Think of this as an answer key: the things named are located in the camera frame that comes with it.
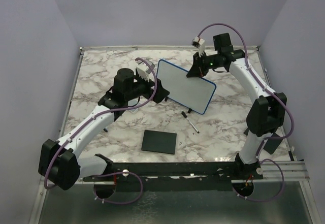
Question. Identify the blue-framed whiteboard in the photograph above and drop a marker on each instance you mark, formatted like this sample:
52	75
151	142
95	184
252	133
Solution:
193	93

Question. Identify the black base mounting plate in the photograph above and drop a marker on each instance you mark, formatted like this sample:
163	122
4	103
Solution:
195	176

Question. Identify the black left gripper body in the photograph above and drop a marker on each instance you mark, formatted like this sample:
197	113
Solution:
142	87

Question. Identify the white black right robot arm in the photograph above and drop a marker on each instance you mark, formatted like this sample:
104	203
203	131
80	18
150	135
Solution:
267	111

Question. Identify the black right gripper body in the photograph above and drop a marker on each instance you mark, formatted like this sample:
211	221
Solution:
203	63

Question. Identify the black rectangular eraser pad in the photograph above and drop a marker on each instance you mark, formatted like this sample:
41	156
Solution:
159	142

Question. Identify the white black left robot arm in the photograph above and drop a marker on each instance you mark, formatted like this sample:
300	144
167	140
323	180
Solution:
60	160

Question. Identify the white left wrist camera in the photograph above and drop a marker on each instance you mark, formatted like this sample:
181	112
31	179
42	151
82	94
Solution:
143	70

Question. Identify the white black whiteboard marker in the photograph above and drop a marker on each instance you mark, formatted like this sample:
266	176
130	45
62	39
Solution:
192	125

